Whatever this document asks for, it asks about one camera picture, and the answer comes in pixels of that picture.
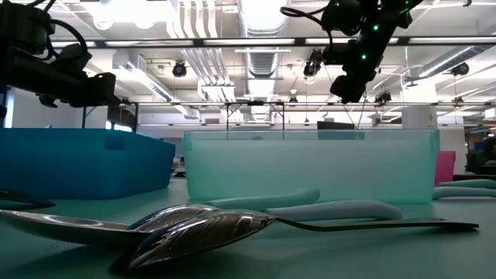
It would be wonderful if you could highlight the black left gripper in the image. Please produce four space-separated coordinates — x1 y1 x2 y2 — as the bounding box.
5 57 122 109

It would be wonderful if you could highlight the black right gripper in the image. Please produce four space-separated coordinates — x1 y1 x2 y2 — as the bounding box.
329 34 384 105

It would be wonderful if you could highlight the teal handled spoon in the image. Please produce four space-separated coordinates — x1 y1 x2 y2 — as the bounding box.
127 188 321 233

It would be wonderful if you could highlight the light blue handled spoon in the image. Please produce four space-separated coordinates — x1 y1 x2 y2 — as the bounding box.
0 200 403 246
432 186 496 201

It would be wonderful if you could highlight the silver metal spoon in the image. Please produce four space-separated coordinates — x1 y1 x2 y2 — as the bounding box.
129 211 481 269

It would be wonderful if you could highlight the dark background monitor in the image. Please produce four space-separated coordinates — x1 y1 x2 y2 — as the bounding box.
316 120 356 132

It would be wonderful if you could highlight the white round column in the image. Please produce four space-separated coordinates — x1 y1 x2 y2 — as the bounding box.
401 83 439 131

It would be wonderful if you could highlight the blue plastic bin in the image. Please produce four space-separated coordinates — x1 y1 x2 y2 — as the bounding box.
0 127 177 201

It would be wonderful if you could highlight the translucent teal plastic bin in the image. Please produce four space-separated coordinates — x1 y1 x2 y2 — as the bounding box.
181 129 441 205

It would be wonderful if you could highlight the white ceiling pipe bundle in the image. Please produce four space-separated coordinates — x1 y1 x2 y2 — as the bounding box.
166 0 237 102

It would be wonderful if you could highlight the long ceiling light strip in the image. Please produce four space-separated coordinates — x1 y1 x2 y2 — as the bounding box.
50 36 496 48

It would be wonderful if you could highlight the pink plastic bin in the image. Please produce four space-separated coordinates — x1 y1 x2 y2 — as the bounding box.
433 150 457 186

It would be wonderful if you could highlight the background storage shelf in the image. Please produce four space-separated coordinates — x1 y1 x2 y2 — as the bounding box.
464 127 496 175

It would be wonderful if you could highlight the pile of loose spoons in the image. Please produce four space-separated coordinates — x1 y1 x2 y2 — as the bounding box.
0 176 496 279

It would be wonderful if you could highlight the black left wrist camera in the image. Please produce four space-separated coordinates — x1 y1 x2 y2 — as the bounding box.
57 42 93 73

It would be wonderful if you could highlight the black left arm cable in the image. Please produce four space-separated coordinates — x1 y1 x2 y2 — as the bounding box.
36 0 91 61

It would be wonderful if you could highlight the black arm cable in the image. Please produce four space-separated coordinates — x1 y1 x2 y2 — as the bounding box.
279 5 335 53
36 0 91 61

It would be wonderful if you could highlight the silver round ventilation duct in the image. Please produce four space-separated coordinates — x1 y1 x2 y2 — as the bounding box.
236 0 292 122

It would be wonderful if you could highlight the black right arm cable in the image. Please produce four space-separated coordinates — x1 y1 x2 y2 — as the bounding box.
279 5 335 53

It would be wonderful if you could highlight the silver slanted duct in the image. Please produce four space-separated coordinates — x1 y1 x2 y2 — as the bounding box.
418 44 493 78

